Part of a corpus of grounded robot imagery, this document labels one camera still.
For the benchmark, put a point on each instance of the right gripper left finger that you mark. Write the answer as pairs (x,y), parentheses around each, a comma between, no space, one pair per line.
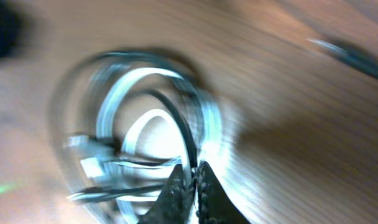
(174,202)

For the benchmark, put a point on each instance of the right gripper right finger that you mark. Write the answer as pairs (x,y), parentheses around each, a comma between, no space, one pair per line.
(214,206)

